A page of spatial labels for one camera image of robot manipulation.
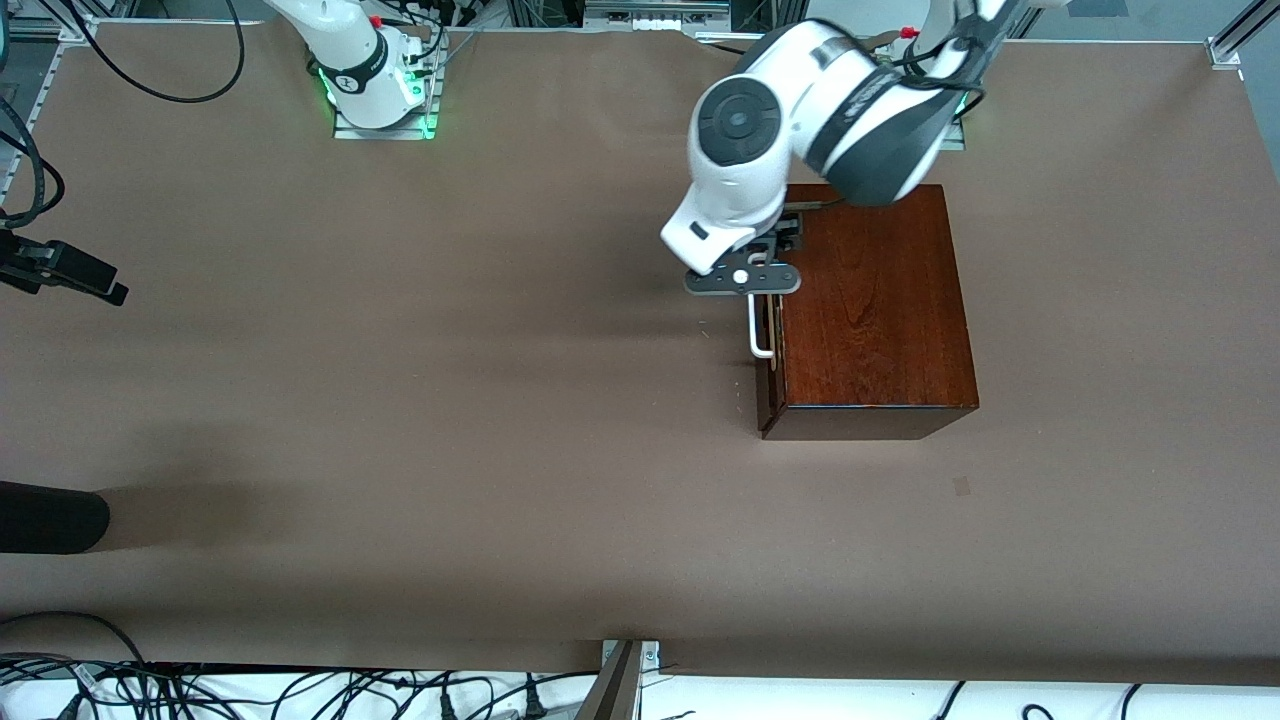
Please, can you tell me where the wooden drawer with white handle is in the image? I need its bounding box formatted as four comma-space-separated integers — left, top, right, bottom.
748, 293, 789, 406

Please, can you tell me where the dark brown wooden cabinet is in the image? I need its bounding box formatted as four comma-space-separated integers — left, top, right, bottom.
757, 183, 980, 442

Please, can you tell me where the black rounded object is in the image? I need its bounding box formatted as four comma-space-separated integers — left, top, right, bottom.
0, 480, 112, 556

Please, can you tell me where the brown table cover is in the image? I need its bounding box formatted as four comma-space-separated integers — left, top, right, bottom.
0, 20, 1280, 689

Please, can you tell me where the aluminium profile corner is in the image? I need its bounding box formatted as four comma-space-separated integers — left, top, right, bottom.
1205, 0, 1280, 71

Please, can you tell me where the aluminium table rail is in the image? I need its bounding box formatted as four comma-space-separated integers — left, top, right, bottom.
0, 40, 66, 206

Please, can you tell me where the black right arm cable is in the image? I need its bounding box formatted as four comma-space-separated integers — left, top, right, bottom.
72, 0, 247, 104

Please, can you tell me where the aluminium corner bracket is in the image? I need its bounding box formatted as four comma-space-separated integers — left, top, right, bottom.
55, 0, 101, 46

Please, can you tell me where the black cable bundle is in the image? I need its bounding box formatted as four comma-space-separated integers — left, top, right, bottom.
385, 0, 483, 76

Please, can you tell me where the black cable tangle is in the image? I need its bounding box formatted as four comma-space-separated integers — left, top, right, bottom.
0, 610, 601, 720

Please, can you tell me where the small metal bracket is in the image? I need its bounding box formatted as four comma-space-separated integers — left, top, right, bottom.
600, 640, 662, 671

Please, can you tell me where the dark grey post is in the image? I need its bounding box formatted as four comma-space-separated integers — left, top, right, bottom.
575, 640, 644, 720

